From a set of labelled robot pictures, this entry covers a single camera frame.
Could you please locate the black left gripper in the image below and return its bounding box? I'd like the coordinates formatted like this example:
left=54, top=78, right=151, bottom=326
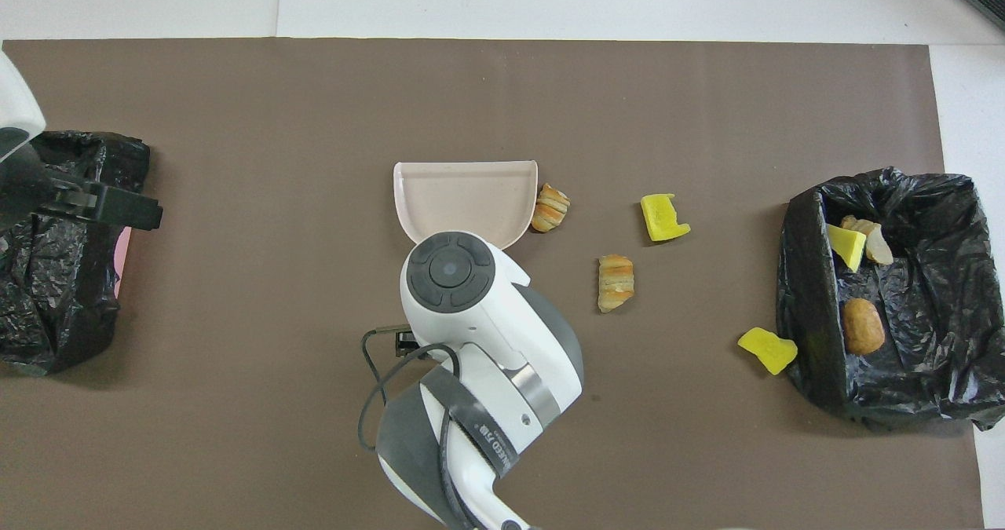
left=0, top=144, right=163, bottom=232

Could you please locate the beige plastic dustpan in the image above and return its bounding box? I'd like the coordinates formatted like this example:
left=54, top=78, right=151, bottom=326
left=393, top=160, right=539, bottom=250

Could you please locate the striped croissant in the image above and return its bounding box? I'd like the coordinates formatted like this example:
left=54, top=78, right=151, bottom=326
left=598, top=254, right=635, bottom=313
left=532, top=184, right=571, bottom=233

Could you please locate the yellow notched sponge block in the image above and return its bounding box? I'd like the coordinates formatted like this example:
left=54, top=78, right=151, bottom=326
left=640, top=193, right=692, bottom=243

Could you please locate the yellow stepped sponge piece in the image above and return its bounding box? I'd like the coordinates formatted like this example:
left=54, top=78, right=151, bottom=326
left=737, top=327, right=799, bottom=376

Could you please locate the yellow sponge wedge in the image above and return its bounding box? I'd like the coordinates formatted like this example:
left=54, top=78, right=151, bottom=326
left=826, top=224, right=867, bottom=272

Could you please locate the brown oval cookie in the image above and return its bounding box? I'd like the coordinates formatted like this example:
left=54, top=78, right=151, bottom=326
left=843, top=298, right=886, bottom=356

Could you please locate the pale bread piece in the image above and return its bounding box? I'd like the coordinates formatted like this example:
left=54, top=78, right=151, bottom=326
left=840, top=215, right=894, bottom=265

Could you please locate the pink bin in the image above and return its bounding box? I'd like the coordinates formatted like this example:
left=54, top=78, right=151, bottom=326
left=114, top=228, right=133, bottom=299

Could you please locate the left black-lined bin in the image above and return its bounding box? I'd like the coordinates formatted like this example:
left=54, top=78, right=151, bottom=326
left=0, top=131, right=150, bottom=376

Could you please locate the black-lined bin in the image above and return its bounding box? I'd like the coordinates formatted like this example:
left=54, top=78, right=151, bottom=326
left=776, top=167, right=1005, bottom=433
left=0, top=131, right=150, bottom=376

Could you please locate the right black-lined bin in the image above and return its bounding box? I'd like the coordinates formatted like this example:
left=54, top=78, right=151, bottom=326
left=776, top=167, right=1005, bottom=433

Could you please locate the brown table mat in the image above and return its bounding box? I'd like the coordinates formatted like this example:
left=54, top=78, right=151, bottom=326
left=0, top=38, right=986, bottom=530

